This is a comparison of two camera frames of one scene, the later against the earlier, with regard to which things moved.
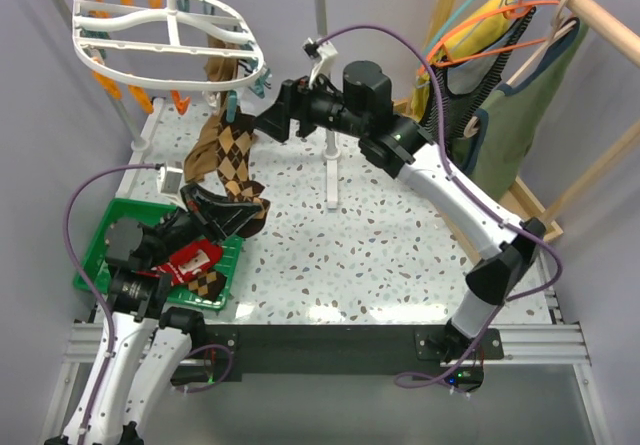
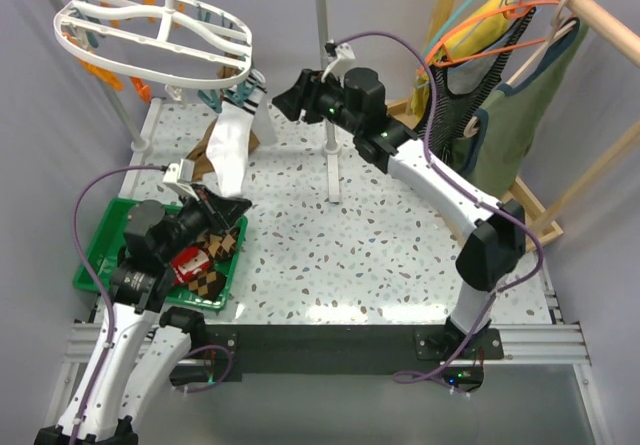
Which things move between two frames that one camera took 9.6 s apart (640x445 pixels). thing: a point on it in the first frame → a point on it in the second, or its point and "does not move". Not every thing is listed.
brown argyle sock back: (233, 158) → (221, 245)
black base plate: (225, 355) does not move
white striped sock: (243, 69) → (228, 147)
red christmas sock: (185, 263) does not move
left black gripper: (214, 216) does not move
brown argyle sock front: (208, 284) does not move
